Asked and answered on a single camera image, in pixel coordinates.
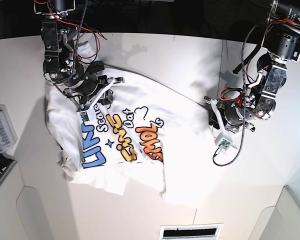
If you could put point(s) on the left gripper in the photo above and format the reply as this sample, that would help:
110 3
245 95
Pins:
232 116

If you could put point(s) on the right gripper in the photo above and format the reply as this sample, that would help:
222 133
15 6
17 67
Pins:
94 89

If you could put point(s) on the white printed t-shirt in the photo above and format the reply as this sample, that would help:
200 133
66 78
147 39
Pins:
148 133

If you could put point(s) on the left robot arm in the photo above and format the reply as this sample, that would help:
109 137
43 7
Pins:
281 40

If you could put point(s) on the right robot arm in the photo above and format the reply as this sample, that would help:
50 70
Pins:
77 78

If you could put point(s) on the clear plastic parts box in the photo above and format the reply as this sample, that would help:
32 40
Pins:
8 136

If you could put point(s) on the white table vent slot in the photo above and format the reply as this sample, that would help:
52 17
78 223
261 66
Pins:
190 232

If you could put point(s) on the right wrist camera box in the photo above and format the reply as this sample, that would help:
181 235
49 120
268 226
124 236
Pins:
85 115

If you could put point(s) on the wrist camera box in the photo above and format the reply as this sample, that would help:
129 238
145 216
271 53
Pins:
85 115
223 141

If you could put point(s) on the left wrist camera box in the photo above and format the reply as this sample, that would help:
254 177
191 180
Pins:
223 141

